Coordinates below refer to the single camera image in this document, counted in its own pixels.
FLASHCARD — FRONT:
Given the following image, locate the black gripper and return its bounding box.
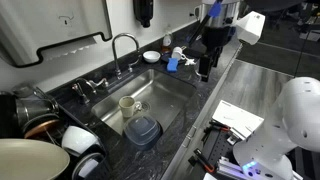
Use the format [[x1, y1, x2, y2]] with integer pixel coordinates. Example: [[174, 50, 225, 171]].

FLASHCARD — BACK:
[[199, 26, 235, 82]]

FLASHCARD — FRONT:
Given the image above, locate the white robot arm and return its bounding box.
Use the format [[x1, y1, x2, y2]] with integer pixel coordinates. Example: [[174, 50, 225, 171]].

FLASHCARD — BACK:
[[198, 0, 240, 82]]

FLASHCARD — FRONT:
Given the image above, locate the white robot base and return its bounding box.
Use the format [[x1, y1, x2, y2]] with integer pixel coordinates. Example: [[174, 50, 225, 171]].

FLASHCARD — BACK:
[[233, 77, 320, 180]]

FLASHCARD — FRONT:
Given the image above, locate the stainless steel sink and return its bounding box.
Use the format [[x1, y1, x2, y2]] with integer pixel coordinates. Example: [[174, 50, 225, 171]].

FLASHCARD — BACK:
[[91, 69, 196, 135]]

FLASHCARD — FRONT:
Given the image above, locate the white overturned mug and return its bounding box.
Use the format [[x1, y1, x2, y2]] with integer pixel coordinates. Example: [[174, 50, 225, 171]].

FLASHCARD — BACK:
[[171, 47, 183, 60]]

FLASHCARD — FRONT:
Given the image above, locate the blue sponge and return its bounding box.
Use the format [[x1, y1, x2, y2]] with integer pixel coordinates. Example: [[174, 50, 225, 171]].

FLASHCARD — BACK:
[[167, 58, 178, 72]]

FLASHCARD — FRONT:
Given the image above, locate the dish soap bottle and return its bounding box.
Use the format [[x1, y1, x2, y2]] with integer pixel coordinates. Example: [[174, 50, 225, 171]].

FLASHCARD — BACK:
[[161, 28, 172, 53]]

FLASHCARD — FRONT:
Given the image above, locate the white ceramic bowl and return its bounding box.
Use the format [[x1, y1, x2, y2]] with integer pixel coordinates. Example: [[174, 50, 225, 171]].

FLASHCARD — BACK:
[[143, 51, 161, 63]]

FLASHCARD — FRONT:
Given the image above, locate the white box on cart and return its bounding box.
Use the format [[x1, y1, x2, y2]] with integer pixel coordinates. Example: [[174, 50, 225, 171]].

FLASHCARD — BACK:
[[212, 100, 264, 140]]

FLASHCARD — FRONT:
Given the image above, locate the chrome gooseneck faucet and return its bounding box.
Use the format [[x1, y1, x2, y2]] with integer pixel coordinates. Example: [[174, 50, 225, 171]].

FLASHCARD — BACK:
[[111, 32, 142, 80]]

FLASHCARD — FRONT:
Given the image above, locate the cream ceramic mug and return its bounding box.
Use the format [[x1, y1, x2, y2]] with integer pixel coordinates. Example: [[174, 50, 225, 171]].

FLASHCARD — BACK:
[[118, 96, 142, 118]]

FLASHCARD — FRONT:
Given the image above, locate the blue-grey plastic container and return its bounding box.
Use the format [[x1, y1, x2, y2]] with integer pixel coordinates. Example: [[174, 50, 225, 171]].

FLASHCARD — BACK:
[[124, 115, 162, 151]]

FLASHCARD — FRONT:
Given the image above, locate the black red clamp tool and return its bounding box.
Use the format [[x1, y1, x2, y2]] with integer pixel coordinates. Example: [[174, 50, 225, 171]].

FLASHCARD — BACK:
[[188, 149, 215, 173]]

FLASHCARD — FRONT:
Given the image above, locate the small chrome side faucet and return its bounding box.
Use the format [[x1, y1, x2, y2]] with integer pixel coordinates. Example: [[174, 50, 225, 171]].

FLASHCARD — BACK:
[[72, 78, 109, 104]]

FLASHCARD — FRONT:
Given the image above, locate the white bowl in rack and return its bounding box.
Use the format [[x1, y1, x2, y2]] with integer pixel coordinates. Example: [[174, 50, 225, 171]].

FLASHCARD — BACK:
[[61, 126, 99, 157]]

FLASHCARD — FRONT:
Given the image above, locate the black dish rack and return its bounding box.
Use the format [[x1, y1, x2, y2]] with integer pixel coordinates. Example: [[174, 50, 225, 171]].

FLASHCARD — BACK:
[[35, 87, 110, 180]]

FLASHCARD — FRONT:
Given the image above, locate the glass lid in rack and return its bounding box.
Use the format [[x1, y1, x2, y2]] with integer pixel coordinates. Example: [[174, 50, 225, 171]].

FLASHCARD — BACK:
[[71, 152, 103, 180]]

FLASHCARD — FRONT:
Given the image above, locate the copper bottom pan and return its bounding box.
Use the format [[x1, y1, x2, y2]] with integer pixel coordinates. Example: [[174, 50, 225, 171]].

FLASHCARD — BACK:
[[23, 114, 60, 139]]

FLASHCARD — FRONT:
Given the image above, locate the paper towel dispenser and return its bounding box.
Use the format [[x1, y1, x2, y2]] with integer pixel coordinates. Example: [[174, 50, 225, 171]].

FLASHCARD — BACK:
[[0, 0, 112, 68]]

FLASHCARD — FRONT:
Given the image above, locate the stainless steel pot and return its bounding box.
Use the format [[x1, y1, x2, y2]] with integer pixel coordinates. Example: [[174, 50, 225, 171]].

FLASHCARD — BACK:
[[12, 83, 59, 129]]

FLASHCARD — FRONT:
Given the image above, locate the cream frying pan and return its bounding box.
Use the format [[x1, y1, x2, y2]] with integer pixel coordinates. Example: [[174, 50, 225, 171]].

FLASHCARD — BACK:
[[0, 139, 70, 180]]

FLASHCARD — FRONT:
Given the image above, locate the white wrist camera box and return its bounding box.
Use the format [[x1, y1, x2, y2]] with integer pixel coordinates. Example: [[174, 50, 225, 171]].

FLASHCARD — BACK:
[[236, 11, 265, 45]]

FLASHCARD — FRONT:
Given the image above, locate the black wall soap dispenser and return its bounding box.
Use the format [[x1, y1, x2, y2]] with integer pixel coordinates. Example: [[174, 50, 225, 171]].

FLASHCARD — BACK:
[[133, 0, 153, 28]]

